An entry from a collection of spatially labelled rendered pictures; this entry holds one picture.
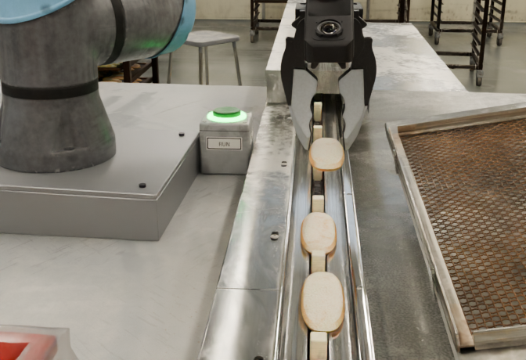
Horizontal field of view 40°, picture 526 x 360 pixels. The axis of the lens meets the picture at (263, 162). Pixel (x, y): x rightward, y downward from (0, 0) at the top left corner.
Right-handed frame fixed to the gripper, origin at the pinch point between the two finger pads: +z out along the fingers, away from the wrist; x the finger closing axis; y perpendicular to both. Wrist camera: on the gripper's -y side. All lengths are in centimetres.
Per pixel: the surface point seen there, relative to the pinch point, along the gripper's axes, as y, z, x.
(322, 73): 45.1, 2.4, 0.2
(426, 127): 18.7, 3.9, -13.6
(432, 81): 84, 12, -25
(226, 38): 349, 47, 53
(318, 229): -5.8, 8.0, 0.8
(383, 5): 700, 71, -70
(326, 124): 36.9, 8.9, -0.6
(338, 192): 7.4, 8.9, -1.7
